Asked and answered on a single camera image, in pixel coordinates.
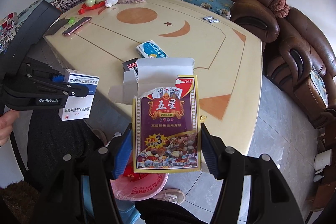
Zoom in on white medicine box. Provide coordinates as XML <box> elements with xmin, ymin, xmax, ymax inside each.
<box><xmin>59</xmin><ymin>69</ymin><xmax>99</xmax><ymax>121</ymax></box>

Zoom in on purple poker card box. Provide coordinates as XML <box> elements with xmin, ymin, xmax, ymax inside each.
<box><xmin>108</xmin><ymin>57</ymin><xmax>202</xmax><ymax>173</ymax></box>

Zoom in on beige coffee table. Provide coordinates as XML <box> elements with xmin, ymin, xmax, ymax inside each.
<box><xmin>46</xmin><ymin>0</ymin><xmax>263</xmax><ymax>154</ymax></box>

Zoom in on red tray with green fruit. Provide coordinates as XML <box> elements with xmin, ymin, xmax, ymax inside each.
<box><xmin>78</xmin><ymin>0</ymin><xmax>105</xmax><ymax>15</ymax></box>

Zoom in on pink lined trash bin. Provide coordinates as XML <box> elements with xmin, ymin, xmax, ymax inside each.
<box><xmin>110</xmin><ymin>159</ymin><xmax>169</xmax><ymax>201</ymax></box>

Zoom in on black crystal bullet box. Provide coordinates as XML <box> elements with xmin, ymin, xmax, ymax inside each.
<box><xmin>122</xmin><ymin>58</ymin><xmax>138</xmax><ymax>81</ymax></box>

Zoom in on person's left hand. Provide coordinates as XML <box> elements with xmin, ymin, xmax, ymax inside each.
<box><xmin>0</xmin><ymin>110</ymin><xmax>19</xmax><ymax>146</ymax></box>

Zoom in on brown leather sofa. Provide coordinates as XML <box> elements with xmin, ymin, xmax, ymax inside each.
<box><xmin>220</xmin><ymin>0</ymin><xmax>335</xmax><ymax>128</ymax></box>

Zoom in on blue bear medicine box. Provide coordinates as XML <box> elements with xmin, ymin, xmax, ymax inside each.
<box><xmin>136</xmin><ymin>40</ymin><xmax>168</xmax><ymax>59</ymax></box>

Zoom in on black remote control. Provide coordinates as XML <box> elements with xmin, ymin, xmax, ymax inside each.
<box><xmin>45</xmin><ymin>18</ymin><xmax>69</xmax><ymax>36</ymax></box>

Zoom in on small silver foil packets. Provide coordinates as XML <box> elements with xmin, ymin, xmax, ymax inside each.
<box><xmin>203</xmin><ymin>16</ymin><xmax>220</xmax><ymax>24</ymax></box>

